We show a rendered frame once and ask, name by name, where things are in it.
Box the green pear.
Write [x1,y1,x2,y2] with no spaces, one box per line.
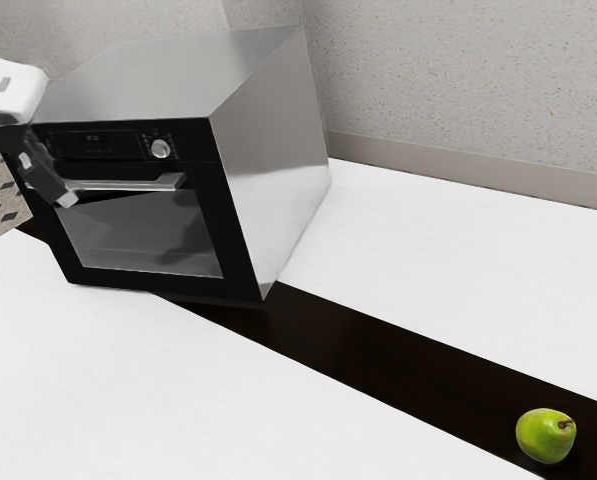
[515,407,578,465]

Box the stainless steel oven, black door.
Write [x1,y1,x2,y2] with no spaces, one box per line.
[2,24,334,303]

